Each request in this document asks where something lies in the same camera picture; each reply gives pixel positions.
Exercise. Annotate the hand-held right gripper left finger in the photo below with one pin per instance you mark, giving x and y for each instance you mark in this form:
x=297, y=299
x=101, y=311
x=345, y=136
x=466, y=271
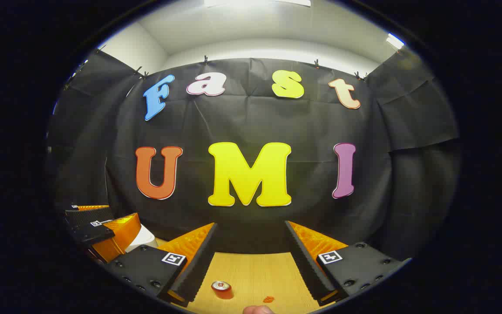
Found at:
x=198, y=266

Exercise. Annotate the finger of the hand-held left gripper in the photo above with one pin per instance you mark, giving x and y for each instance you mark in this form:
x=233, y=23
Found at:
x=120, y=235
x=87, y=216

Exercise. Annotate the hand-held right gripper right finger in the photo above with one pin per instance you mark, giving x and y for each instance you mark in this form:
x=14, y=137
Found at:
x=305, y=261

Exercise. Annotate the white desktop garbage bin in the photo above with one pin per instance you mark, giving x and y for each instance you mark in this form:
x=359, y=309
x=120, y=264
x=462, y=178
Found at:
x=142, y=239

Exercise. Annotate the red pop can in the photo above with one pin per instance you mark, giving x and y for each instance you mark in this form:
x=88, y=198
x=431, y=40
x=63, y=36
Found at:
x=221, y=289

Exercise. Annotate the orange paper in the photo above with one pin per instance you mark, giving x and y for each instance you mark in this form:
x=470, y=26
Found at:
x=268, y=299

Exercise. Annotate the wooden desktop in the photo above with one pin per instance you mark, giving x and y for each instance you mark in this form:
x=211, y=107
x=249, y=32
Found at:
x=259, y=274

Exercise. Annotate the black backdrop cloth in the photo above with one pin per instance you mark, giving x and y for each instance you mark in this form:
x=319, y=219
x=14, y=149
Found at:
x=242, y=122

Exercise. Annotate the ceiling light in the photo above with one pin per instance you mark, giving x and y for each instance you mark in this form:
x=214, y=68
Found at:
x=395, y=41

